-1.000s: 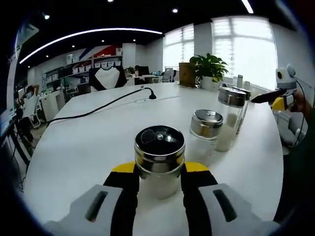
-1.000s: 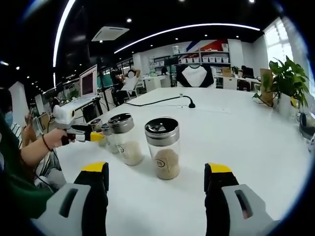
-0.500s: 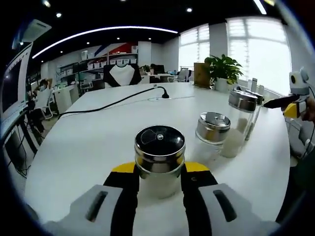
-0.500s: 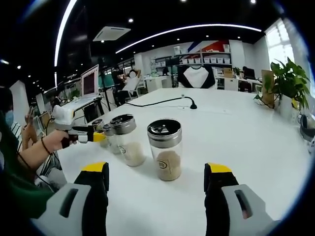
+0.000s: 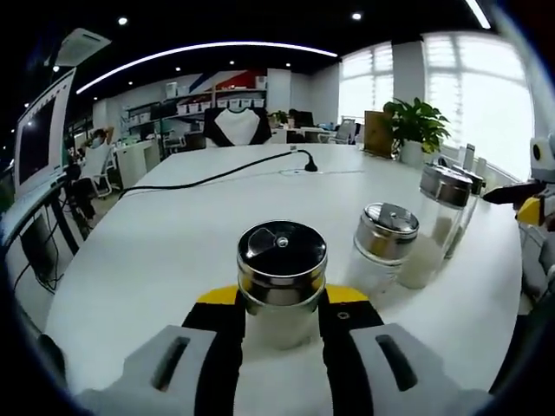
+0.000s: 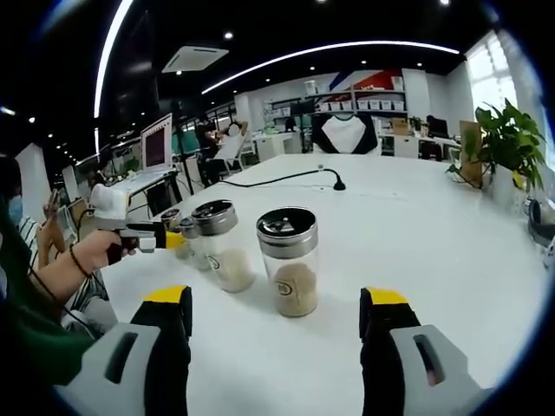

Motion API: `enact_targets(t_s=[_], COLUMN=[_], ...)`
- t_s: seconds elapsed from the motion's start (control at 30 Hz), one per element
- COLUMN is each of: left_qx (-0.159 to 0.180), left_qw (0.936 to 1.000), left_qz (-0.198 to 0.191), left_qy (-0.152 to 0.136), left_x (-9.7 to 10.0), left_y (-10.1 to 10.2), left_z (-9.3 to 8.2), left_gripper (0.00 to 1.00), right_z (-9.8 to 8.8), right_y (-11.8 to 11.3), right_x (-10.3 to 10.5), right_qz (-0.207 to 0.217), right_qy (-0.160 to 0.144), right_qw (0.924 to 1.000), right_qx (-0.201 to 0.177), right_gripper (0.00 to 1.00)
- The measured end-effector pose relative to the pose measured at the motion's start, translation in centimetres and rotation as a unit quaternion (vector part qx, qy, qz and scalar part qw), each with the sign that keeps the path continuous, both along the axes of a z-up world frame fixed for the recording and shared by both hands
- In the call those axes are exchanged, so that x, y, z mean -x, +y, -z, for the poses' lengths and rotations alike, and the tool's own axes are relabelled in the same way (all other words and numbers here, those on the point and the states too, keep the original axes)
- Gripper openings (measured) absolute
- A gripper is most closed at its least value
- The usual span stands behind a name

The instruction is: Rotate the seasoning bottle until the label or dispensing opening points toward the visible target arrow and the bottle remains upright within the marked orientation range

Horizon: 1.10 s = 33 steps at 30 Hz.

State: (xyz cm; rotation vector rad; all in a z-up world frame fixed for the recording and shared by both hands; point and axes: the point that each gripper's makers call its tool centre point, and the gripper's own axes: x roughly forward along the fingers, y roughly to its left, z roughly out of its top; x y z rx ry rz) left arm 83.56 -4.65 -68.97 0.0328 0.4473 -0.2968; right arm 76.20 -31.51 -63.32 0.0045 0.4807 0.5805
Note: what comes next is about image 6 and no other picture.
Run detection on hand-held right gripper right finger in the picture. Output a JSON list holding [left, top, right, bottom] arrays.
[[358, 285, 495, 416]]

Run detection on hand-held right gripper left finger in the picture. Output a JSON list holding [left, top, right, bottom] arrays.
[[54, 283, 193, 416]]

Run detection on small seasoning bottle beige grains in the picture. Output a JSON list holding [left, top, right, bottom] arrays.
[[159, 208, 192, 261]]

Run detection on small seasoning bottle white powder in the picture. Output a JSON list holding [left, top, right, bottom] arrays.
[[179, 216, 214, 273]]

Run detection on tall seasoning bottle white grains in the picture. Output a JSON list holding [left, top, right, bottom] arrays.
[[190, 198, 257, 295]]

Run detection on tall seasoning bottle brown powder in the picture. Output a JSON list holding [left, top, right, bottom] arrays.
[[255, 206, 321, 320]]

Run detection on person's left hand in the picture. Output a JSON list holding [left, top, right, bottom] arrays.
[[69, 228, 117, 275]]

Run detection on white laptop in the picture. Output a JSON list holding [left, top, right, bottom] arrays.
[[129, 112, 180, 192]]

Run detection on curved ceiling light strip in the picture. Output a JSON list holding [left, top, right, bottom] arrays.
[[200, 40, 461, 96], [94, 0, 134, 118]]

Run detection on white cabinet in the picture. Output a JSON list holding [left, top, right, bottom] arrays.
[[252, 132, 314, 165]]

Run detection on ceiling air conditioner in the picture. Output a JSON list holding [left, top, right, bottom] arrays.
[[160, 43, 231, 75]]

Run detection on grey storage shelf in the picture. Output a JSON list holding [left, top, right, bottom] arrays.
[[264, 77, 409, 116]]

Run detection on row of white storage bins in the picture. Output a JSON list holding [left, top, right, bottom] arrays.
[[323, 98, 408, 112]]

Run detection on green potted plant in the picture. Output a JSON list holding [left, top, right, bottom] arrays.
[[445, 97, 548, 214]]

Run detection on window with white blinds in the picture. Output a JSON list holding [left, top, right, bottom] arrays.
[[465, 31, 520, 114]]

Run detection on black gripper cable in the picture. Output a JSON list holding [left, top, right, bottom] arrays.
[[76, 209, 97, 240]]

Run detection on dark beaded bracelet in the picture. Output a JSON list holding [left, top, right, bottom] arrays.
[[68, 243, 93, 278]]

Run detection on black gooseneck cable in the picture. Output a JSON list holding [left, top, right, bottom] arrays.
[[211, 165, 348, 194]]

